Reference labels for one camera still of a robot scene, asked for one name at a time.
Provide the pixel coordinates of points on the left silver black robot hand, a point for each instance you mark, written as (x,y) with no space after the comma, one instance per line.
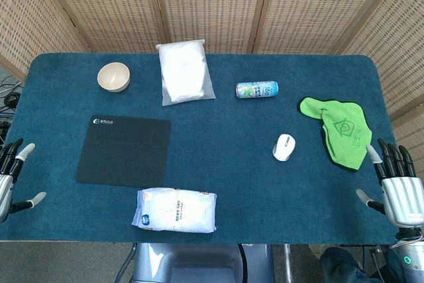
(5,190)

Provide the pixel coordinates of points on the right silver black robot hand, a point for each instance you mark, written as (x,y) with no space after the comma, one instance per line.
(402,200)

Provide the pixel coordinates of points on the white computer mouse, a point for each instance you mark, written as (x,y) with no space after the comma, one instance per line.
(284,147)

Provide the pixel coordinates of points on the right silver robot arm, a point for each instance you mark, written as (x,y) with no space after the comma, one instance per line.
(414,250)

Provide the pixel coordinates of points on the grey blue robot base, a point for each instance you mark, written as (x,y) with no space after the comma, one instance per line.
(202,263)

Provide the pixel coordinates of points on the black mouse pad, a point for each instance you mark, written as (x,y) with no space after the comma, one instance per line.
(124,152)

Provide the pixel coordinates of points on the dark blue trouser leg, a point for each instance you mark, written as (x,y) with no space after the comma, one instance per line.
(341,263)

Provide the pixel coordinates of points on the green microfiber cloth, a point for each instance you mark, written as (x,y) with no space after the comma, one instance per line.
(344,130)

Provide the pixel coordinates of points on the white metal table leg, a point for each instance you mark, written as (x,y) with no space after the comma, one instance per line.
(287,263)

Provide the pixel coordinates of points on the beige bowl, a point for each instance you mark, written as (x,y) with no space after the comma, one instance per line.
(113,77)

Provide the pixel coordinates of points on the white wet wipes pack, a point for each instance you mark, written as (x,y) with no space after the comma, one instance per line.
(175,210)

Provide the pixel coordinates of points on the dark teal table mat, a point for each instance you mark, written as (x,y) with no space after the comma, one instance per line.
(232,163)

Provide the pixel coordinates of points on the blue printed drink can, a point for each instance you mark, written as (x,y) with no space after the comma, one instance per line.
(256,89)

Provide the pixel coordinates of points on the clear bag of white powder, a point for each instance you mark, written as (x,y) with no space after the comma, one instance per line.
(183,72)

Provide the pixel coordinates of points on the woven bamboo folding screen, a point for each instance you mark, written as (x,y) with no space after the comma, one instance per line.
(212,4)

